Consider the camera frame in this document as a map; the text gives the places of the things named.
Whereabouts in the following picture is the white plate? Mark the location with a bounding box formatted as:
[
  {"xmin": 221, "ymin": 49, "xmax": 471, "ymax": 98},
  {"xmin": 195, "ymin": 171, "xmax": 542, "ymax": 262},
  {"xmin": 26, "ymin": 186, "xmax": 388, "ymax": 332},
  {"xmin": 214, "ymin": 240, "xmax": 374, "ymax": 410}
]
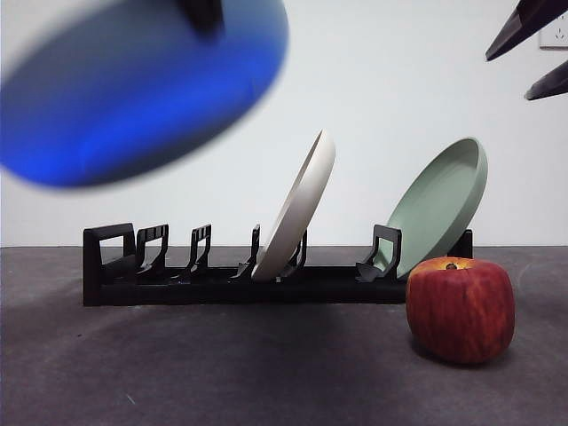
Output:
[{"xmin": 251, "ymin": 129, "xmax": 337, "ymax": 282}]

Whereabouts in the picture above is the green plate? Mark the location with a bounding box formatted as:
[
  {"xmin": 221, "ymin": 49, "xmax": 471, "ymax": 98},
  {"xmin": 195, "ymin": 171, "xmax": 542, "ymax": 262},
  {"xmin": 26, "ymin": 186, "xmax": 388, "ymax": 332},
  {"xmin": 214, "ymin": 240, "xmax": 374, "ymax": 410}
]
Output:
[{"xmin": 385, "ymin": 137, "xmax": 490, "ymax": 280}]

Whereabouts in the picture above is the white wall socket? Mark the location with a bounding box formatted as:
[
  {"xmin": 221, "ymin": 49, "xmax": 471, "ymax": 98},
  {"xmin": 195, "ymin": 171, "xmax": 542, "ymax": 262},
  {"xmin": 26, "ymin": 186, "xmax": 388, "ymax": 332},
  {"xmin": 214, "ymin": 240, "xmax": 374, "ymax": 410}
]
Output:
[{"xmin": 539, "ymin": 15, "xmax": 568, "ymax": 51}]

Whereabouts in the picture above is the black plate rack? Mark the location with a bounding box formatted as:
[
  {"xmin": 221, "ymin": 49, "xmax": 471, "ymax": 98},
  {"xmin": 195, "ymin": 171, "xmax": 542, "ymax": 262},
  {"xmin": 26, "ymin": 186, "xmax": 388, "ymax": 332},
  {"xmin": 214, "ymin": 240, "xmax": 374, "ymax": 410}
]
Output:
[{"xmin": 83, "ymin": 223, "xmax": 474, "ymax": 307}]

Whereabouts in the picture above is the blue plate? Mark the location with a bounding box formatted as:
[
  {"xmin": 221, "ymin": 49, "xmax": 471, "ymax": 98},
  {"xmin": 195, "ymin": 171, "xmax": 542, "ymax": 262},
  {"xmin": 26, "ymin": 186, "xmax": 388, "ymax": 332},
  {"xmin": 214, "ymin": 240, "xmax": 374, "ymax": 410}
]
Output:
[{"xmin": 0, "ymin": 0, "xmax": 290, "ymax": 190}]

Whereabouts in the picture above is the red apple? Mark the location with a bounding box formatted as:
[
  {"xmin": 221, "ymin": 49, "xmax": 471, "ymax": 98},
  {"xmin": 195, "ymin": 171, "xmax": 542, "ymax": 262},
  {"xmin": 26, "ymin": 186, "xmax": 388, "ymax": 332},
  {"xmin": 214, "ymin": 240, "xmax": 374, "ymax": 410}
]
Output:
[{"xmin": 406, "ymin": 256, "xmax": 517, "ymax": 366}]

